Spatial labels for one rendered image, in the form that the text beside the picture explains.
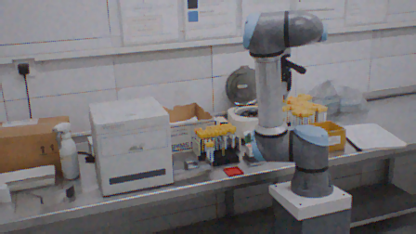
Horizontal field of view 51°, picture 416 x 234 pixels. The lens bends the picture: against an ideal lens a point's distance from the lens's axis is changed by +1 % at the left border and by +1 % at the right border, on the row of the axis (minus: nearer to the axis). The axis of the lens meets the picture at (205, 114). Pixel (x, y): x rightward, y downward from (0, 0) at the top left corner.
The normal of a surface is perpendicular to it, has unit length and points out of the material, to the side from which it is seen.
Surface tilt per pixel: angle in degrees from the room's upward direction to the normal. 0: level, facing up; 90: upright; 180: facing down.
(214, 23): 93
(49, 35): 90
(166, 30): 95
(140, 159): 90
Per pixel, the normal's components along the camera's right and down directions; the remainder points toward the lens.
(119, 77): 0.33, 0.28
